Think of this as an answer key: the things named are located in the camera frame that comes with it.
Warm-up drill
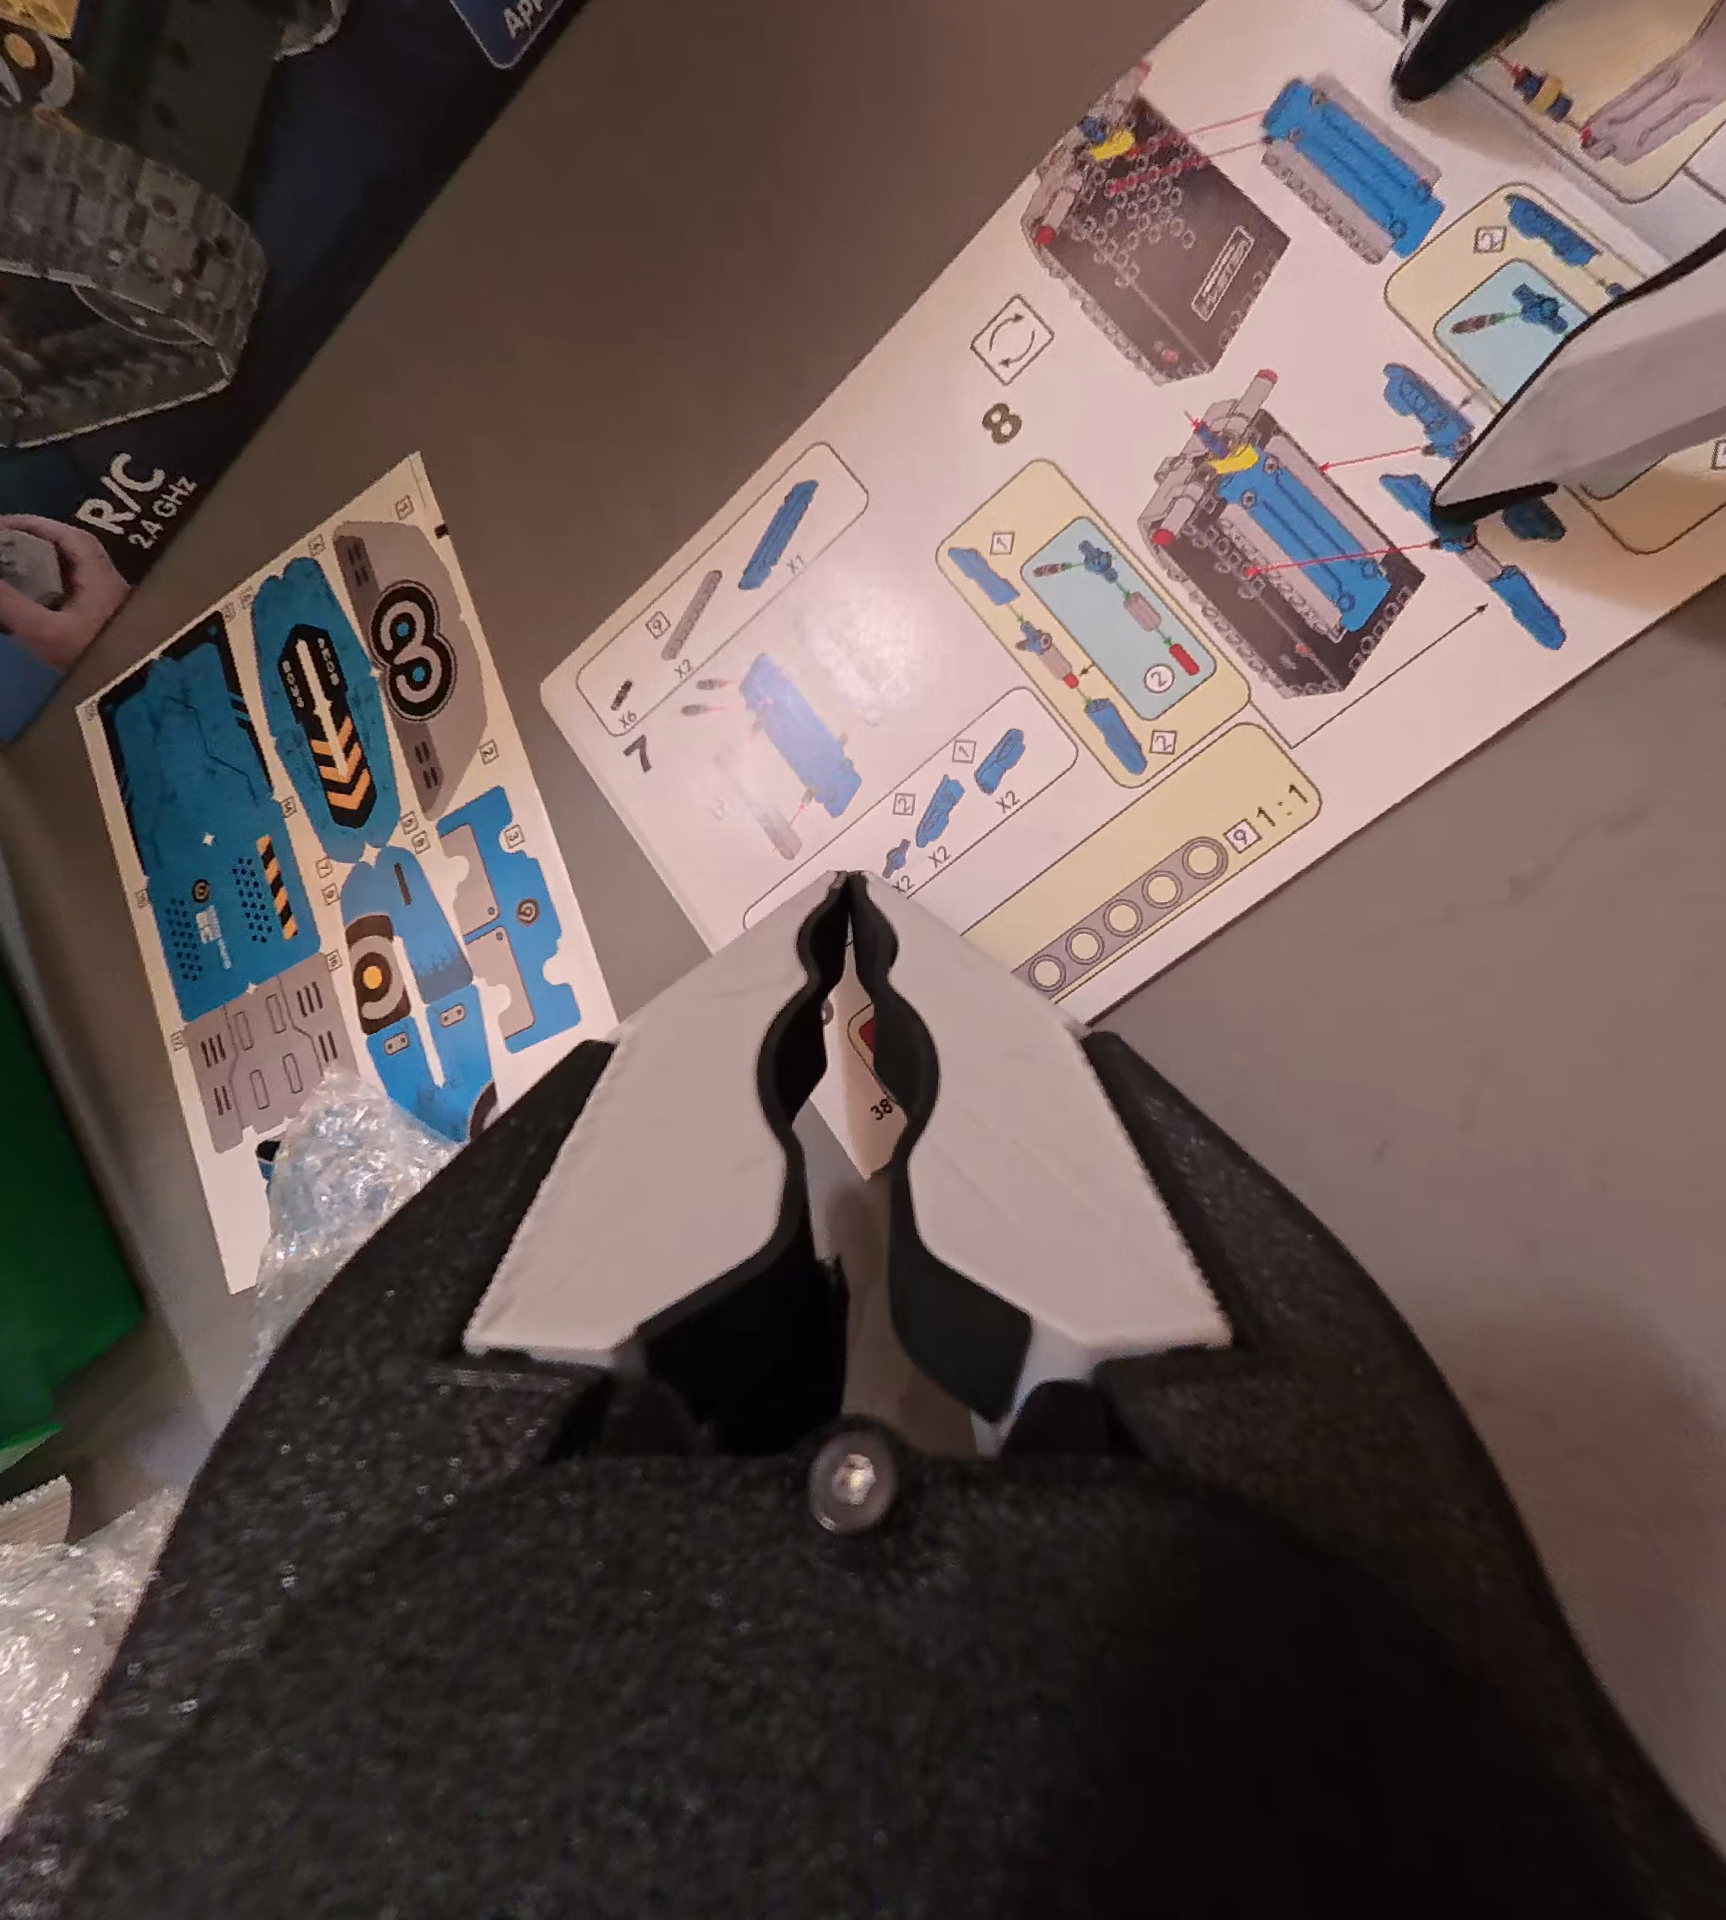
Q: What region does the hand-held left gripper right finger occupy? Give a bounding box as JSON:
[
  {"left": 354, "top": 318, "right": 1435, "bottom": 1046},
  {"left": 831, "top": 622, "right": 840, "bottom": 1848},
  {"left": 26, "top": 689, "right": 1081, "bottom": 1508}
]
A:
[{"left": 848, "top": 873, "right": 1237, "bottom": 1428}]

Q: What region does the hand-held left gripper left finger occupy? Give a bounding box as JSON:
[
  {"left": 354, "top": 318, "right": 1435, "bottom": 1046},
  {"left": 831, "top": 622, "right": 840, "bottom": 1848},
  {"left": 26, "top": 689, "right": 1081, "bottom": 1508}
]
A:
[{"left": 462, "top": 873, "right": 854, "bottom": 1367}]

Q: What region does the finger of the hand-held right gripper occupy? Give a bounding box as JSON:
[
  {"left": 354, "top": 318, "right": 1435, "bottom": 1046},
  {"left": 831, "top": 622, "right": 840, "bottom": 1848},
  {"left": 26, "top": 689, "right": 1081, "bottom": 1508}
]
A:
[
  {"left": 1388, "top": 0, "right": 1554, "bottom": 108},
  {"left": 1433, "top": 181, "right": 1726, "bottom": 523}
]

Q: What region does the instruction booklet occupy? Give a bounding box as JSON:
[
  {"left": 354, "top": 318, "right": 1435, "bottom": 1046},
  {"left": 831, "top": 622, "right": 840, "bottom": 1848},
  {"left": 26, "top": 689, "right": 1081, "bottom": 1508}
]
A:
[{"left": 540, "top": 0, "right": 1726, "bottom": 1187}]

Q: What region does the sticker sheet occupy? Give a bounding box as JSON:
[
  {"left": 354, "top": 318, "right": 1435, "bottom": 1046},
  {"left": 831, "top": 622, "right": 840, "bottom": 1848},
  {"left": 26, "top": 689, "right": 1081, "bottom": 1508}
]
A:
[{"left": 75, "top": 453, "right": 623, "bottom": 1296}]

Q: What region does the toy building kit box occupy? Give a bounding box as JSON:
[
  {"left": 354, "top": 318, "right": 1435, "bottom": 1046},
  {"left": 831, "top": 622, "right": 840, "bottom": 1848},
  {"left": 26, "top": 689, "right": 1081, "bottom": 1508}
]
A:
[{"left": 0, "top": 0, "right": 625, "bottom": 753}]

